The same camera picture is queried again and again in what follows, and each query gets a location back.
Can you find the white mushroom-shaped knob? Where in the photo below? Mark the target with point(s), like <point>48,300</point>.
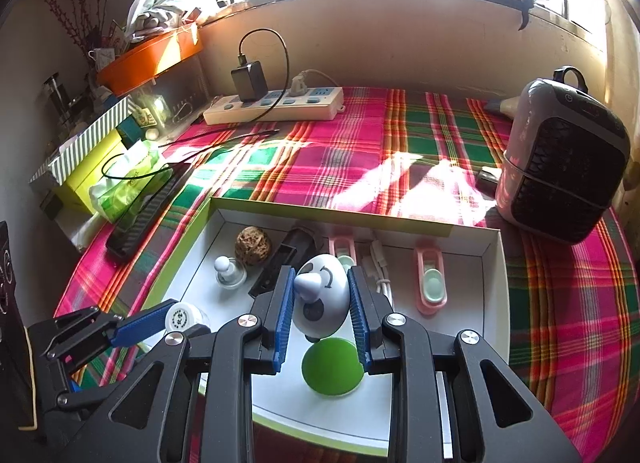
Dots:
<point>230,273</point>

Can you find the black smartphone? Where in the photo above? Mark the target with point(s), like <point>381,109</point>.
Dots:
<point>145,218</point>

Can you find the small white round jar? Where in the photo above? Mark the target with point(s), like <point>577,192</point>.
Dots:
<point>182,317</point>

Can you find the pink clip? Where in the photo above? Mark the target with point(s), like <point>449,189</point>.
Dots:
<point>430,278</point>
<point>345,250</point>

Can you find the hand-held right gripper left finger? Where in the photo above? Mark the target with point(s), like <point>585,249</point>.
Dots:
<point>282,313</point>

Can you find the orange tray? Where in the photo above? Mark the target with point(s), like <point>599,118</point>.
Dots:
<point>150,55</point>

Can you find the white plastic bag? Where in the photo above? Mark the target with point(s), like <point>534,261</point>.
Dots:
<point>150,3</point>

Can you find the black charger adapter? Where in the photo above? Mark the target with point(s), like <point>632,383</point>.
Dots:
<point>248,80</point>

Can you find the black rectangular device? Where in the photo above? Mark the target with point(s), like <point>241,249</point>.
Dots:
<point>282,263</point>

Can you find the green and white cardboard box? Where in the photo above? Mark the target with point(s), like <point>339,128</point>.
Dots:
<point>475,333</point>

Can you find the green and white spool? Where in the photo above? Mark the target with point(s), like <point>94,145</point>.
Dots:
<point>332,368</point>

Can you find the brown walnut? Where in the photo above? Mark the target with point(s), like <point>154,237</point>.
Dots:
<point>253,245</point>

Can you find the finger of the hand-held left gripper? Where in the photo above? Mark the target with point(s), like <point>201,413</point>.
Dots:
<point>100,388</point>
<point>145,325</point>

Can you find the white mouse-shaped gadget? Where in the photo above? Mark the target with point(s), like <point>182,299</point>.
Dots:
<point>320,298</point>

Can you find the glass jar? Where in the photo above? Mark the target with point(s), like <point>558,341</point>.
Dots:
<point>55,93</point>

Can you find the red flower branches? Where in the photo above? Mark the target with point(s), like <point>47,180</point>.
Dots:
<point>75,8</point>

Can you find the small dark case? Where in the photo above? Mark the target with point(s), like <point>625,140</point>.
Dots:
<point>487,179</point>

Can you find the green tissue pack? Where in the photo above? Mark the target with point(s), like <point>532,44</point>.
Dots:
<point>122,188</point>

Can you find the black window hook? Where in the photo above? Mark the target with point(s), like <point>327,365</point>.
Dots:
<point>527,3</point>

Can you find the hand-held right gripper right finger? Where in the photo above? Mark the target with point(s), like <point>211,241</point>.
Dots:
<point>357,315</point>

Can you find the striped box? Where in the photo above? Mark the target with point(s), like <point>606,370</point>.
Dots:
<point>85,138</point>

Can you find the white plug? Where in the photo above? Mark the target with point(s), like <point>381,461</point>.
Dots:
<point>300,83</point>

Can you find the white power strip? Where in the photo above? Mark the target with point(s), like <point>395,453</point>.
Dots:
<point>275,105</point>

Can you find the plaid tablecloth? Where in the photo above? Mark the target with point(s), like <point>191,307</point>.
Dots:
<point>565,303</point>

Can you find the grey portable heater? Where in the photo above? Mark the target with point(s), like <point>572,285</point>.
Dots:
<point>560,178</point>

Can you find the yellow-green box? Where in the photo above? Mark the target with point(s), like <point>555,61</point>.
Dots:
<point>85,170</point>

